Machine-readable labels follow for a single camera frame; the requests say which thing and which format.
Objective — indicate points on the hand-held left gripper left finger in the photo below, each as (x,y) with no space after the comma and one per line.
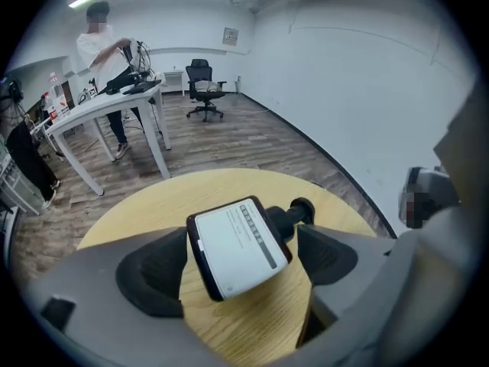
(95,281)

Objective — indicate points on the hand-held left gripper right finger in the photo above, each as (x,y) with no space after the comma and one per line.
(328,254)

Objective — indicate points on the black smartphone with white screen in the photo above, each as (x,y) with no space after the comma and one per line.
(237,247)

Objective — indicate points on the person's grey shirt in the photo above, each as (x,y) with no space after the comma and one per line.
(443,281)

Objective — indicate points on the person's head with white headset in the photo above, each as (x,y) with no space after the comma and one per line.
(435,191)

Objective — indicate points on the white rectangular table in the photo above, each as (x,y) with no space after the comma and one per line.
(95,107)

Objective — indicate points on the red and white box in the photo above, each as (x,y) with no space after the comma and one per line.
(57,107)

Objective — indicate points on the black keyboard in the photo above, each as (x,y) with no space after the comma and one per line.
(139,87)

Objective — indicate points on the small white desk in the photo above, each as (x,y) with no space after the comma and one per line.
(173,75)

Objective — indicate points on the black office chair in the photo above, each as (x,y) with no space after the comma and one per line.
(201,71)

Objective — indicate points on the black phone mount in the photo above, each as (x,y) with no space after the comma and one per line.
(292,216)

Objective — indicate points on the beige wall panel box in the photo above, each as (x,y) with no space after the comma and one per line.
(230,36)

